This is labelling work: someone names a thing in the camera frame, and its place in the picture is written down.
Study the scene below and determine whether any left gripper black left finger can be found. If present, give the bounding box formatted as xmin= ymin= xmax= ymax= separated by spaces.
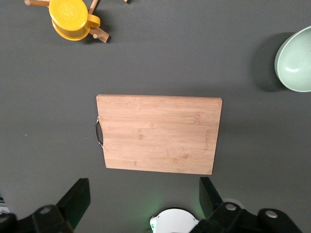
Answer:
xmin=33 ymin=178 xmax=91 ymax=233

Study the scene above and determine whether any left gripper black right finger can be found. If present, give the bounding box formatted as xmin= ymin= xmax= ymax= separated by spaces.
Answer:
xmin=191 ymin=177 xmax=256 ymax=233

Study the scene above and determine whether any wooden cutting board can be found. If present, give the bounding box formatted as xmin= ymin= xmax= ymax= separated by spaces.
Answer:
xmin=94 ymin=94 xmax=223 ymax=175

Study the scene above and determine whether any green bowl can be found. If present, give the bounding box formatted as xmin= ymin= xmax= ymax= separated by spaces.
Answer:
xmin=274 ymin=25 xmax=311 ymax=93

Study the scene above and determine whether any wooden mug rack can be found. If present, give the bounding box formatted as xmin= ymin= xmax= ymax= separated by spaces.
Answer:
xmin=24 ymin=0 xmax=131 ymax=44

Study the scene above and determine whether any yellow mug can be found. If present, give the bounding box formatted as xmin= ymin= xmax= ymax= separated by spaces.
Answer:
xmin=48 ymin=0 xmax=101 ymax=41

